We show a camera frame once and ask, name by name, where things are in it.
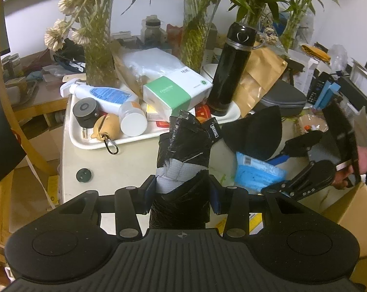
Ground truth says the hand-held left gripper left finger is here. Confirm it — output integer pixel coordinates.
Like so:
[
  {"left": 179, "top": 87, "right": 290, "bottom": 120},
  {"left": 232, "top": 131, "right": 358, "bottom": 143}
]
[{"left": 57, "top": 175, "right": 157, "bottom": 240}]

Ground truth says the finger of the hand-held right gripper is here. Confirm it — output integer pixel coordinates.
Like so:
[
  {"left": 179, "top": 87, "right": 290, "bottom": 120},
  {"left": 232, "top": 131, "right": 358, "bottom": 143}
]
[
  {"left": 261, "top": 160, "right": 338, "bottom": 201},
  {"left": 269, "top": 131, "right": 324, "bottom": 163}
]

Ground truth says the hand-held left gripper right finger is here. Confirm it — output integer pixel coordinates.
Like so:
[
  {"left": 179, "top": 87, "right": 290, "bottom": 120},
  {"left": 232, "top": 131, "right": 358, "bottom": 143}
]
[{"left": 208, "top": 175, "right": 310, "bottom": 240}]

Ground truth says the light blue packet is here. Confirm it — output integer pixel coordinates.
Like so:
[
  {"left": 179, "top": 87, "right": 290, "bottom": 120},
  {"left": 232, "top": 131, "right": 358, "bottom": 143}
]
[{"left": 235, "top": 151, "right": 287, "bottom": 194}]

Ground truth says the black fabric cap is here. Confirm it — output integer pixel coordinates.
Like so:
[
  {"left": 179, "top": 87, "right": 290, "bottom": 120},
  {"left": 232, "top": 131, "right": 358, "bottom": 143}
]
[{"left": 221, "top": 106, "right": 283, "bottom": 162}]

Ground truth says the black plastic bundle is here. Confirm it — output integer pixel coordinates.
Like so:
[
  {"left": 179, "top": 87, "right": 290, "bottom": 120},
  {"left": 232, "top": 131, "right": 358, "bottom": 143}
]
[{"left": 149, "top": 109, "right": 223, "bottom": 230}]

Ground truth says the white soft plastic bag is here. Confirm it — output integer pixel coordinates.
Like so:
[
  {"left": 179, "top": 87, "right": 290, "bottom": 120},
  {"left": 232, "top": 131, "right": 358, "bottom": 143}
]
[{"left": 121, "top": 48, "right": 187, "bottom": 89}]

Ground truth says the person's right hand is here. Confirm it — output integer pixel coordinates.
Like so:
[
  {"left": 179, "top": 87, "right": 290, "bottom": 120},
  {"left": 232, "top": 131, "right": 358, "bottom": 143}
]
[{"left": 332, "top": 146, "right": 367, "bottom": 191}]

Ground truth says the black device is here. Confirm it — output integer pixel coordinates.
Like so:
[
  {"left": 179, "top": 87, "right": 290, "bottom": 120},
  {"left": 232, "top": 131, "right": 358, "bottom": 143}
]
[{"left": 339, "top": 76, "right": 367, "bottom": 110}]

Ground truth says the blue carton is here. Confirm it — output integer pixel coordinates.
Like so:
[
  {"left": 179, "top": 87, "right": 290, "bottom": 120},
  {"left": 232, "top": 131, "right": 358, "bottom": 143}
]
[{"left": 313, "top": 82, "right": 342, "bottom": 110}]

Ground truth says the grey zip case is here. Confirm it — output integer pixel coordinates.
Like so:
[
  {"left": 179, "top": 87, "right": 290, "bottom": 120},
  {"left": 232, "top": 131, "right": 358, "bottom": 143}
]
[{"left": 258, "top": 79, "right": 307, "bottom": 117}]

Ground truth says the tall black carton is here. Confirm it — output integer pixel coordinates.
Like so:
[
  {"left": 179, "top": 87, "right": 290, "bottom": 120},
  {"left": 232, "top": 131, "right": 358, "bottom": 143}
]
[{"left": 307, "top": 71, "right": 330, "bottom": 104}]

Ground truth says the white plastic tray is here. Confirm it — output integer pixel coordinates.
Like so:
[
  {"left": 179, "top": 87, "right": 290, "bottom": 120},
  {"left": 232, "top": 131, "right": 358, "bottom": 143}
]
[{"left": 68, "top": 91, "right": 242, "bottom": 150}]

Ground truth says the white cardboard box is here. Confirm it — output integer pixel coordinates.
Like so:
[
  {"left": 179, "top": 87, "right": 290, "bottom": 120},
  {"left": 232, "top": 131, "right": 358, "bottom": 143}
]
[{"left": 351, "top": 62, "right": 367, "bottom": 95}]

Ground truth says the black round disc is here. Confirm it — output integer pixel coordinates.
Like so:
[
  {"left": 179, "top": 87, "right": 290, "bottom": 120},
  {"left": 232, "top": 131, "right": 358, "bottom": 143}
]
[{"left": 76, "top": 168, "right": 93, "bottom": 183}]

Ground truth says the white pill bottle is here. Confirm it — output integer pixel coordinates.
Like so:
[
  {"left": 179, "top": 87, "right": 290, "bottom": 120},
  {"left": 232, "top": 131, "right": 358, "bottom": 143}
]
[{"left": 119, "top": 101, "right": 148, "bottom": 137}]

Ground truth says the tall white carton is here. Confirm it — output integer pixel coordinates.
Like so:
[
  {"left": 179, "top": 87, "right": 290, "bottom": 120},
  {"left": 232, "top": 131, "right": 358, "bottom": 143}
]
[{"left": 293, "top": 58, "right": 319, "bottom": 95}]

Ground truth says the brown paper bag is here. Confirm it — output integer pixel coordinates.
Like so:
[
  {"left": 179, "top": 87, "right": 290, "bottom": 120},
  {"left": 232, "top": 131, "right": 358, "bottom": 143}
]
[{"left": 232, "top": 47, "right": 289, "bottom": 118}]

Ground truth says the flat white yellow box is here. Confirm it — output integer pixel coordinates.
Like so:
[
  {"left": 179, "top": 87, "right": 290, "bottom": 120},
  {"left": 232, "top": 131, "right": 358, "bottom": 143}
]
[{"left": 145, "top": 103, "right": 169, "bottom": 123}]

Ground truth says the red packet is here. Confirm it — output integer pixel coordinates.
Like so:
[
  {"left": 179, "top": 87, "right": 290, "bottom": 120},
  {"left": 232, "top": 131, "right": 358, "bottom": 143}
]
[{"left": 194, "top": 105, "right": 213, "bottom": 125}]

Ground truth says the yellow black bag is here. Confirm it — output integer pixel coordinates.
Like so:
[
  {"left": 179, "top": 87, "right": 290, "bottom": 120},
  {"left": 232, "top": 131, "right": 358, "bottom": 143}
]
[{"left": 302, "top": 44, "right": 331, "bottom": 63}]

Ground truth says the black thermos bottle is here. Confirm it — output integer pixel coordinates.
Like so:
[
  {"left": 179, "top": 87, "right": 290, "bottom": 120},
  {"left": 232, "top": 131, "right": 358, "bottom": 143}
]
[{"left": 206, "top": 22, "right": 267, "bottom": 117}]

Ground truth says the green white tissue box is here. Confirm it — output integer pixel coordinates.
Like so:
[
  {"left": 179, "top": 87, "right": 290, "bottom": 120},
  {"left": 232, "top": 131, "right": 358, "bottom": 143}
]
[{"left": 142, "top": 67, "right": 214, "bottom": 122}]

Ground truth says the black round cylinder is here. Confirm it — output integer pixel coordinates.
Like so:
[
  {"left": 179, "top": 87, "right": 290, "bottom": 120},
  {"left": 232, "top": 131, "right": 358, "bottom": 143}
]
[{"left": 72, "top": 97, "right": 99, "bottom": 128}]

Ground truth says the white blue spray bottle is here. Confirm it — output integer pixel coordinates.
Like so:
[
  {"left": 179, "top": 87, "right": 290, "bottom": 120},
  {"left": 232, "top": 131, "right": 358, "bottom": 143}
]
[{"left": 60, "top": 79, "right": 140, "bottom": 112}]

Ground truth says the glass vase with bamboo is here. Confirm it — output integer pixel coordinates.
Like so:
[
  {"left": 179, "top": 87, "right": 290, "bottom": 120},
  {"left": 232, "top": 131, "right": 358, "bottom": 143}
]
[
  {"left": 164, "top": 0, "right": 223, "bottom": 74},
  {"left": 232, "top": 0, "right": 281, "bottom": 46},
  {"left": 281, "top": 0, "right": 360, "bottom": 47}
]

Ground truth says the glass vase with dried flowers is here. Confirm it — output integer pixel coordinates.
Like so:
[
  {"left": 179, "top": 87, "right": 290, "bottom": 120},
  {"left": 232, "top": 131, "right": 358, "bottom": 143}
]
[{"left": 44, "top": 0, "right": 120, "bottom": 87}]

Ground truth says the wooden side table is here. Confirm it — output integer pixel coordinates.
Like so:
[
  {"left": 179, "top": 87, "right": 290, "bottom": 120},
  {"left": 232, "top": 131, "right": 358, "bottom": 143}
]
[{"left": 1, "top": 52, "right": 73, "bottom": 119}]

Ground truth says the black cloth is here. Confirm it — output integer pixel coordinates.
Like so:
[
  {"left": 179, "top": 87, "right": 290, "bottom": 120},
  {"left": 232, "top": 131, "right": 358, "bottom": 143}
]
[{"left": 0, "top": 0, "right": 27, "bottom": 192}]

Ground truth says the glass jar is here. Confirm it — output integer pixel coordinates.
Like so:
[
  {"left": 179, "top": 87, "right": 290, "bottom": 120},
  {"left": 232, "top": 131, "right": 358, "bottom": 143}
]
[{"left": 141, "top": 15, "right": 167, "bottom": 49}]

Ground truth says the small lidded jar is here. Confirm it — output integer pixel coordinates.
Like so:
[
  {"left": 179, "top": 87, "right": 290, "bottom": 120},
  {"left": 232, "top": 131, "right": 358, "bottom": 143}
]
[{"left": 2, "top": 53, "right": 23, "bottom": 80}]

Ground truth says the tan keychain pouch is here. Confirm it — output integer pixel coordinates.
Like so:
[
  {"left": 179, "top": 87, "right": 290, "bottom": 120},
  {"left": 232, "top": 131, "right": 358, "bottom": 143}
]
[{"left": 92, "top": 113, "right": 121, "bottom": 155}]

